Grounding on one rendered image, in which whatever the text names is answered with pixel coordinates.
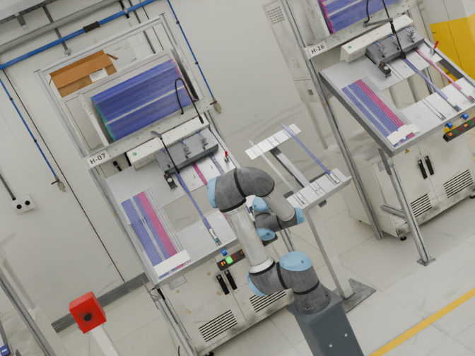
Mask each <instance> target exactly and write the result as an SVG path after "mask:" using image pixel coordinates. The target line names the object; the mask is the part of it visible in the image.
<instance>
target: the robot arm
mask: <svg viewBox="0 0 475 356"><path fill-rule="evenodd" d="M207 195H208V198H209V202H210V204H211V206H212V207H213V208H218V209H219V211H220V212H221V213H223V214H226V216H227V219H228V221H229V223H230V225H231V227H232V229H233V232H234V233H235V236H236V237H237V240H238V242H239V244H240V246H241V248H242V250H243V253H244V255H245V257H246V259H247V261H248V263H249V266H248V272H247V281H248V284H249V286H250V288H251V290H252V291H253V293H254V294H255V295H257V296H260V297H262V296H265V295H270V294H273V293H276V292H280V291H283V290H287V289H290V288H292V290H293V293H294V298H295V307H296V309H297V310H298V312H299V313H300V314H304V315H309V314H315V313H317V312H320V311H322V310H323V309H324V308H325V307H327V306H328V304H329V303H330V302H331V299H332V297H331V295H330V293H329V291H328V289H327V288H326V287H325V286H323V284H321V282H320V281H319V279H318V277H317V274H316V272H315V270H314V268H313V266H312V262H311V260H310V259H309V257H308V255H307V254H306V253H304V252H302V251H292V252H288V253H287V254H286V255H283V256H282V257H281V258H280V259H279V262H275V260H274V258H273V257H271V256H268V254H267V252H266V250H265V248H264V245H263V244H262V241H261V240H264V241H267V240H270V239H273V238H274V237H275V232H278V231H280V230H284V229H286V228H289V227H292V226H295V225H299V224H300V223H303V222H304V221H305V217H304V214H303V211H302V209H301V208H300V207H296V208H293V207H292V206H291V204H290V203H289V202H288V201H287V200H286V199H285V197H284V196H283V195H282V193H281V192H280V191H279V190H278V189H277V188H276V186H275V182H274V180H273V179H272V178H271V176H270V175H269V174H267V173H266V172H264V171H262V170H260V169H257V168H255V167H240V168H238V169H236V170H233V171H231V172H227V173H225V174H222V175H220V176H217V177H214V178H213V179H210V180H209V182H208V184H207ZM251 195H255V196H257V197H256V198H254V200H253V202H252V206H250V207H249V209H250V212H251V213H252V214H253V216H254V219H255V221H254V222H252V219H251V217H250V214H249V213H248V211H247V209H246V206H245V204H246V202H247V199H246V197H248V196H251ZM269 208H270V209H272V211H273V212H275V215H272V216H271V214H270V210H269Z"/></svg>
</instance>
